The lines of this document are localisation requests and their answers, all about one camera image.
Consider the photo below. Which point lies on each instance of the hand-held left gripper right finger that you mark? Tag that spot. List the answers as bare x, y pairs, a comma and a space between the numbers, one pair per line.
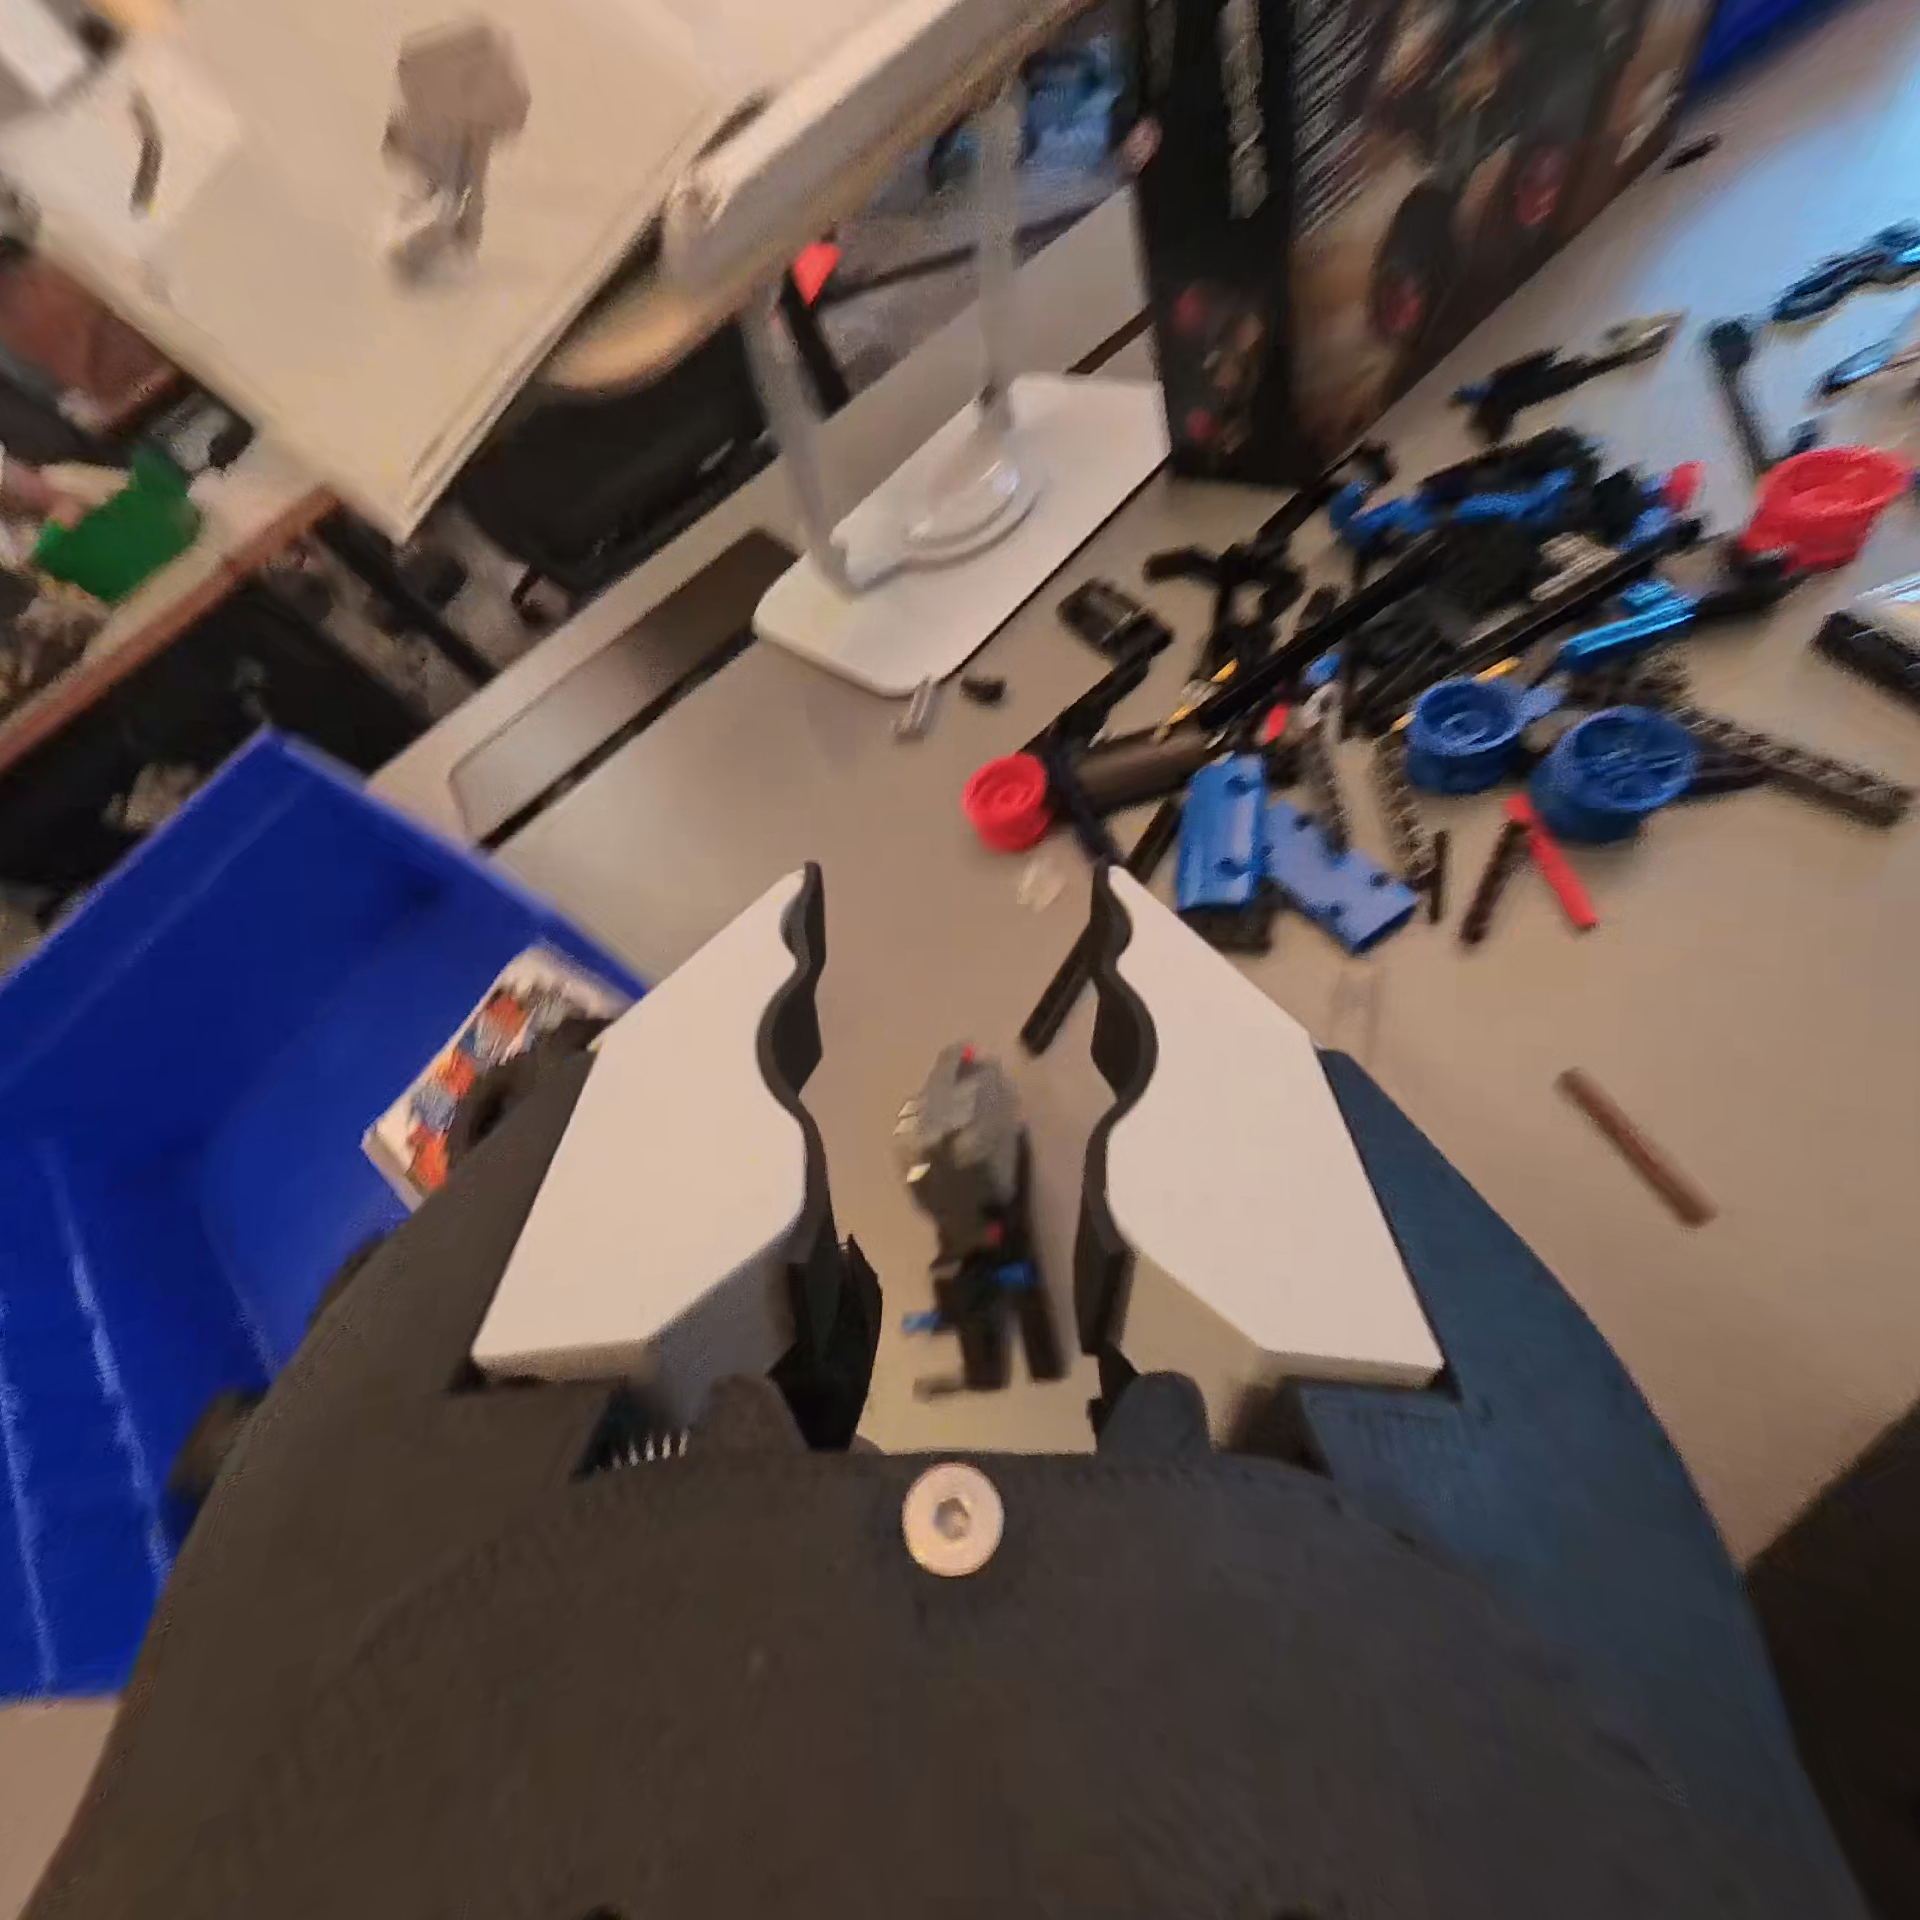
1276, 1200

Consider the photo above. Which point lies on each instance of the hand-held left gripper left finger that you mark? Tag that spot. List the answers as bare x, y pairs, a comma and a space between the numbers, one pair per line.
662, 1184

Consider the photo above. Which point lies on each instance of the long blue pin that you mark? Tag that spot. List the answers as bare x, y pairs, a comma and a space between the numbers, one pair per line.
1014, 1281

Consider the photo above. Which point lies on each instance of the grey pull-back motor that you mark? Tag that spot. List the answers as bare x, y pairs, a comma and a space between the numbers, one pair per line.
960, 1126

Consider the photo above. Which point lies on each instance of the blue angled shell panel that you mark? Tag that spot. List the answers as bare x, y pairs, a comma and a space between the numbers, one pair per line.
1343, 885

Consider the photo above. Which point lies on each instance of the black beam chassis assembly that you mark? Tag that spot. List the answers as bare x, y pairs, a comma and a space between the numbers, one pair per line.
1113, 615

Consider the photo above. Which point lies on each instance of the red wheel hub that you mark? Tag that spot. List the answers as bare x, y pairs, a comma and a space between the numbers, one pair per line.
1823, 511
1001, 804

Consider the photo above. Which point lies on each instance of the instruction booklet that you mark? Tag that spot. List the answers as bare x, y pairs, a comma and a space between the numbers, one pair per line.
300, 181

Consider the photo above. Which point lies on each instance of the grey desk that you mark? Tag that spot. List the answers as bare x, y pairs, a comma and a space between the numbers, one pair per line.
1652, 1276

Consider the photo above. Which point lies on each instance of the dark grey beam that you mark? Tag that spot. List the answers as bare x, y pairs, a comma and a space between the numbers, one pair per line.
1349, 1004

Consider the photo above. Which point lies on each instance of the printed sticker sheet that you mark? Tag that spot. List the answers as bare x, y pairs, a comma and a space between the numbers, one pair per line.
480, 1066

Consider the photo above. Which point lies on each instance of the black flat beam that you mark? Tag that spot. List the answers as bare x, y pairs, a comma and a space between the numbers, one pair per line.
1238, 926

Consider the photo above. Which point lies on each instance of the long black beam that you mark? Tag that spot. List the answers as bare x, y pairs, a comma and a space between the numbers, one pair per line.
1061, 983
1868, 644

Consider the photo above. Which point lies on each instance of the brown axle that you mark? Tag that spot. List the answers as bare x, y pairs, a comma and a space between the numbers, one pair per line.
1636, 1149

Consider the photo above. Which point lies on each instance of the blue curved shell panel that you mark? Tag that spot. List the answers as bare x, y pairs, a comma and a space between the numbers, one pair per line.
1224, 832

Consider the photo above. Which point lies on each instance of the small clear plastic piece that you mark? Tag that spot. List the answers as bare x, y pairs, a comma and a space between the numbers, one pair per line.
1041, 885

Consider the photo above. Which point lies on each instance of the red axle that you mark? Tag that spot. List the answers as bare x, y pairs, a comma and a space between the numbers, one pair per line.
1553, 862

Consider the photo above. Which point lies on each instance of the black curved shell panel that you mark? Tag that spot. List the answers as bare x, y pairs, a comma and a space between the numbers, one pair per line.
1148, 764

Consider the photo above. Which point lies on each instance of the blue plastic bin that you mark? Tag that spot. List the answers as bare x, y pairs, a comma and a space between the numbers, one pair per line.
1763, 30
181, 1200

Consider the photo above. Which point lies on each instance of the blue wheel hub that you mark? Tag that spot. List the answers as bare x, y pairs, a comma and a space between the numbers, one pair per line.
1612, 773
1464, 735

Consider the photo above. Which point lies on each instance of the light grey short beam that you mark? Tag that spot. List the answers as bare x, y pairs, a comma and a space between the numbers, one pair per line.
918, 710

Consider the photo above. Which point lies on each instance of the pile of loose building parts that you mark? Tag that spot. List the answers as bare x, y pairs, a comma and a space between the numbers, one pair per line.
1501, 599

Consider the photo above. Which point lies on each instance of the grey long beam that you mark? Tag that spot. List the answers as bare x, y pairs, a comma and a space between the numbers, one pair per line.
1816, 773

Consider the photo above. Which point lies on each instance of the dark perforated panel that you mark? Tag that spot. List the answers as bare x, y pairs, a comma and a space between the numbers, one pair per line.
1845, 1650

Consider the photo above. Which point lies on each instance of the white book stand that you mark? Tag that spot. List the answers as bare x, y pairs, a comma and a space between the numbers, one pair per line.
803, 452

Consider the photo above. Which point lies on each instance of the brown wooden board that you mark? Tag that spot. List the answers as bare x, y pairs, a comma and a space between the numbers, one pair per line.
149, 630

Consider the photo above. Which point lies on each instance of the green bin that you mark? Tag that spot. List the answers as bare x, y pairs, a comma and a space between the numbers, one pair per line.
119, 534

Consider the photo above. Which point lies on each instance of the long black axle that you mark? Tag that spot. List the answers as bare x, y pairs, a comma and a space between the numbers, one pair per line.
1742, 389

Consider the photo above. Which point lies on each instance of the printed toy set box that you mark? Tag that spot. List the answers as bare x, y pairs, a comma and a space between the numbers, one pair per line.
1425, 224

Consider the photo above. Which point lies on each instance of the black pin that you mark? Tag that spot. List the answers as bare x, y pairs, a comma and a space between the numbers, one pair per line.
1693, 152

